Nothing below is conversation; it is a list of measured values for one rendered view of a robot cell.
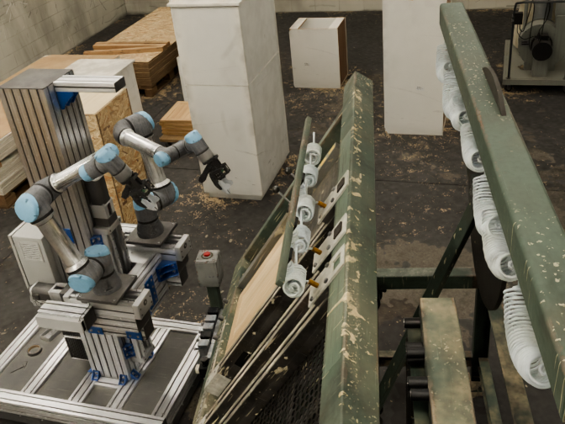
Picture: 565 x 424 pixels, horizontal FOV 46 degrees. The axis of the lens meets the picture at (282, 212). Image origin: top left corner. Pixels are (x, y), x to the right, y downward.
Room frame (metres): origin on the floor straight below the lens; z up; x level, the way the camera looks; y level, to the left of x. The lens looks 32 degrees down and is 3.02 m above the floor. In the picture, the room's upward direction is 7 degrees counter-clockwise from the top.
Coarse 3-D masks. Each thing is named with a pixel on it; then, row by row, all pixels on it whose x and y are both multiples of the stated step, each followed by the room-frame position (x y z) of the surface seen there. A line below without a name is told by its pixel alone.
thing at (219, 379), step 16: (304, 176) 1.99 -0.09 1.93; (304, 192) 1.99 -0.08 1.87; (320, 208) 2.03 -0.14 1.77; (320, 240) 1.97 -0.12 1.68; (304, 256) 1.98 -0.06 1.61; (272, 304) 2.00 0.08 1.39; (288, 304) 1.99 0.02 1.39; (256, 320) 2.01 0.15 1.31; (272, 320) 2.00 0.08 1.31; (240, 336) 2.07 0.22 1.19; (256, 336) 2.01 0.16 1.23; (240, 352) 2.03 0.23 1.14; (224, 368) 2.04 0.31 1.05; (208, 384) 2.05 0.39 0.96; (224, 384) 2.04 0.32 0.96
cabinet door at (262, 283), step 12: (276, 252) 2.58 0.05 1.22; (264, 264) 2.64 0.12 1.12; (276, 264) 2.46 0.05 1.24; (264, 276) 2.52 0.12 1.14; (276, 276) 2.34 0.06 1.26; (252, 288) 2.58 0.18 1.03; (264, 288) 2.39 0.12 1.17; (240, 300) 2.62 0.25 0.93; (252, 300) 2.44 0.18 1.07; (264, 300) 2.26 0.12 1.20; (240, 312) 2.50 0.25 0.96; (252, 312) 2.31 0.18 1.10; (240, 324) 2.38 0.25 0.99; (228, 348) 2.30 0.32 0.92
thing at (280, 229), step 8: (336, 144) 2.72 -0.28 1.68; (328, 152) 2.73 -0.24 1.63; (336, 152) 2.68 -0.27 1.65; (328, 160) 2.69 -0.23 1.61; (320, 168) 2.70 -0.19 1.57; (328, 168) 2.69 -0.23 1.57; (320, 176) 2.70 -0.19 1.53; (312, 192) 2.70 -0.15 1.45; (280, 224) 2.74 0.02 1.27; (272, 232) 2.78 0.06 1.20; (280, 232) 2.73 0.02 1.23; (272, 240) 2.74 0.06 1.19; (264, 248) 2.75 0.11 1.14; (256, 256) 2.79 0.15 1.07; (264, 256) 2.75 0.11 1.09; (256, 264) 2.76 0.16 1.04; (248, 272) 2.76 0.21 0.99; (240, 280) 2.79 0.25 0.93; (248, 280) 2.76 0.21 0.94
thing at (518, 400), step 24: (384, 288) 2.86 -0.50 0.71; (408, 288) 2.84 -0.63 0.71; (456, 288) 2.80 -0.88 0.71; (480, 312) 2.85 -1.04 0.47; (480, 336) 2.85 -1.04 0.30; (504, 336) 2.32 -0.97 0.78; (384, 360) 2.93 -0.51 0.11; (480, 360) 2.78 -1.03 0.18; (504, 360) 2.17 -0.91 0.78; (504, 384) 2.03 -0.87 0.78; (528, 408) 1.89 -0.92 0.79
